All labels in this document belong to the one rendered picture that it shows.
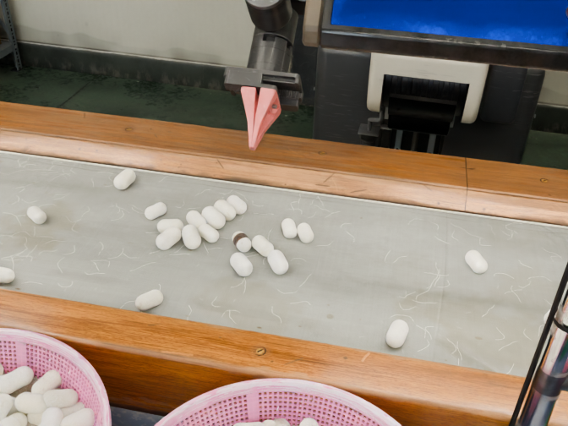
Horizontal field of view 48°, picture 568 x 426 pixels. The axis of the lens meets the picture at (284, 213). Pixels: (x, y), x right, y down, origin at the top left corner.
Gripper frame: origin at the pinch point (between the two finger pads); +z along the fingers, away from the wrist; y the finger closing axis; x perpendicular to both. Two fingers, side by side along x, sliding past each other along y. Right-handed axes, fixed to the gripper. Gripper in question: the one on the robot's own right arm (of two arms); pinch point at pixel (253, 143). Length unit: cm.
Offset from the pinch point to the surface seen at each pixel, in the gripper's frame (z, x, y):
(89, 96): -74, 174, -117
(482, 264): 12.4, -3.1, 30.4
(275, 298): 20.8, -8.1, 7.7
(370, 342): 24.0, -11.0, 18.7
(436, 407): 29.2, -18.3, 25.2
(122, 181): 7.3, 1.6, -17.4
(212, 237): 14.2, -3.9, -1.9
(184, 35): -108, 172, -79
